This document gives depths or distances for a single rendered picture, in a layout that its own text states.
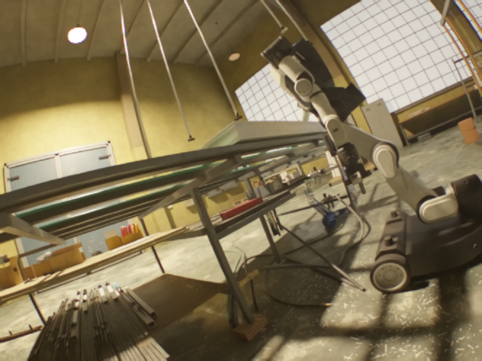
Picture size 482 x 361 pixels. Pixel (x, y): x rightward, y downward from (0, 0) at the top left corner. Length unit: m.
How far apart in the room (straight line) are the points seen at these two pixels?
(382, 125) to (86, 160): 10.28
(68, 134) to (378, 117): 10.87
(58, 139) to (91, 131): 1.29
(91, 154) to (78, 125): 1.28
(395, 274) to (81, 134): 8.13
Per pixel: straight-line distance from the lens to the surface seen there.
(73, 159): 7.50
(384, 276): 1.06
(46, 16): 9.12
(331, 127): 0.87
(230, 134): 0.74
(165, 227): 7.10
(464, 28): 9.89
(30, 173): 7.57
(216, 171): 0.80
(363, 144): 1.08
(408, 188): 1.10
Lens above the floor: 0.70
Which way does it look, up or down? 3 degrees up
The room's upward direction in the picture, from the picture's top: 22 degrees counter-clockwise
